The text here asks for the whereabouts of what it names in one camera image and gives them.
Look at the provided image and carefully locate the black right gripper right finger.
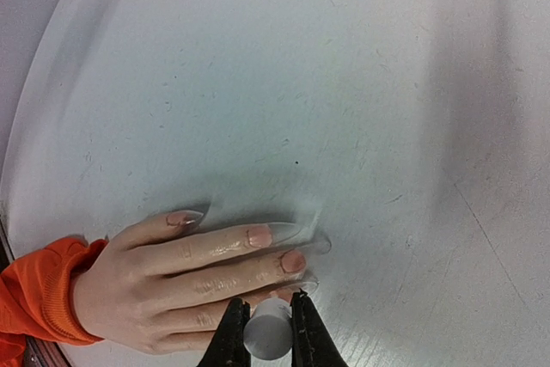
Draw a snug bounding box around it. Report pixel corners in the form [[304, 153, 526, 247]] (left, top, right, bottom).
[[290, 290, 347, 367]]

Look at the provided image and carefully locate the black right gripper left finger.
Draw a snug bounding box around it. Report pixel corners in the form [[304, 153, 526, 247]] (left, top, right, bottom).
[[201, 298, 251, 367]]

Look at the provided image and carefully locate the white nail polish cap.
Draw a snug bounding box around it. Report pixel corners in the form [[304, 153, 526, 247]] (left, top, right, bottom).
[[243, 297, 293, 361]]

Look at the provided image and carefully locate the orange sleeved forearm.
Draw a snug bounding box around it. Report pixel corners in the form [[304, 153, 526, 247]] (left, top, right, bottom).
[[1, 237, 107, 366]]

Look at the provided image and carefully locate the mannequin hand with long nails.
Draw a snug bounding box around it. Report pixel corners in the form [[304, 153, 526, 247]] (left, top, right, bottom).
[[70, 211, 331, 355]]

